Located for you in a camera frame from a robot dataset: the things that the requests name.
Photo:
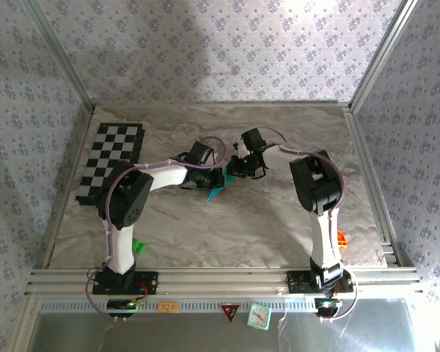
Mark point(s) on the aluminium left corner post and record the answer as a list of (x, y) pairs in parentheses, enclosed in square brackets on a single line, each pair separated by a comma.
[(58, 55)]

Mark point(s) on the controller board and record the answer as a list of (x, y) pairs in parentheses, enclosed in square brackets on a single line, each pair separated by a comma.
[(327, 305), (121, 305)]

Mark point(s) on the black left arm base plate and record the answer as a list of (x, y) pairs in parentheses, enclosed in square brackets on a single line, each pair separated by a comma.
[(148, 282)]

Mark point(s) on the black and grey checkerboard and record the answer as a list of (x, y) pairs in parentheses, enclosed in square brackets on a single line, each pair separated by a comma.
[(113, 143)]

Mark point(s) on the red triangle sticker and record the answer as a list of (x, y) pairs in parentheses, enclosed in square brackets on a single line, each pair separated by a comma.
[(230, 311)]

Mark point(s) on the aluminium front frame rail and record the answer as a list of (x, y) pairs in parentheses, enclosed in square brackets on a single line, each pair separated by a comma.
[(220, 278)]

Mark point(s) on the aluminium left side rail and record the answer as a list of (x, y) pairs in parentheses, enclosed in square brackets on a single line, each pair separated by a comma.
[(67, 183)]

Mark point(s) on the orange label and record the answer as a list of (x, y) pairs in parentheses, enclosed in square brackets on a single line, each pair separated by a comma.
[(168, 307)]

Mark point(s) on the left controller board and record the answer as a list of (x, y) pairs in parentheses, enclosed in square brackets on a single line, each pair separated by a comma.
[(121, 305)]

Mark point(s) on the aluminium corner post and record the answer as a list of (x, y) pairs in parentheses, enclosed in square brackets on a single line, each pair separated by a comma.
[(58, 55), (383, 55)]

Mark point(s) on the orange toy block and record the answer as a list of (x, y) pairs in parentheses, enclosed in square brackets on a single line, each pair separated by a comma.
[(342, 241)]

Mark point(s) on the aluminium right corner post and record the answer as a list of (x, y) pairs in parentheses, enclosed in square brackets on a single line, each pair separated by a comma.
[(383, 55)]

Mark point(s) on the right controller board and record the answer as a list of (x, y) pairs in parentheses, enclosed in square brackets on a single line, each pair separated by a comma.
[(327, 305)]

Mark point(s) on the green toy block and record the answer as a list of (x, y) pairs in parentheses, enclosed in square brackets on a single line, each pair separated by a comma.
[(138, 245)]

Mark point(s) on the aluminium right side rail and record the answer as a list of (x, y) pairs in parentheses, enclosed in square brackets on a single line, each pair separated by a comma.
[(374, 183)]

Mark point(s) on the shiny metal sheet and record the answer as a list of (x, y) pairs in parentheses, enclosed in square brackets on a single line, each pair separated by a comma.
[(205, 337)]

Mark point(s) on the teal blue cloth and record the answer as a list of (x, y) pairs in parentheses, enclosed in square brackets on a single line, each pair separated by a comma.
[(216, 193)]

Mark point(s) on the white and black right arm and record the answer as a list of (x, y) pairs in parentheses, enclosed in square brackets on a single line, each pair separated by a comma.
[(322, 238)]

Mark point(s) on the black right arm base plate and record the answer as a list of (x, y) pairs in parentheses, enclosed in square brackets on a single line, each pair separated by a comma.
[(297, 282)]

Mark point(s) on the mint green square clock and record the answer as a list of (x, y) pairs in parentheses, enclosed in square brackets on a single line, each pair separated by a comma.
[(259, 316)]

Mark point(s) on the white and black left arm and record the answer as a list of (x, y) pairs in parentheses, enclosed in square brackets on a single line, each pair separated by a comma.
[(165, 176)]

